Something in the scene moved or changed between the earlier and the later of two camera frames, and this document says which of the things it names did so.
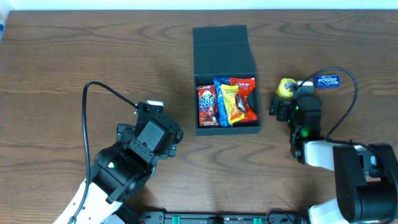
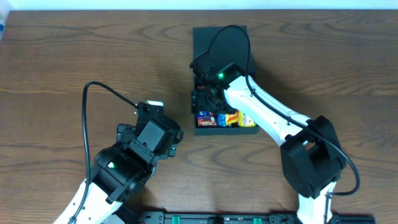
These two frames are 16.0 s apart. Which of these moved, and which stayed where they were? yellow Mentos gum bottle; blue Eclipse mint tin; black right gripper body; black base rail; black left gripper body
Moved: blue Eclipse mint tin; black right gripper body; yellow Mentos gum bottle
Stayed: black left gripper body; black base rail
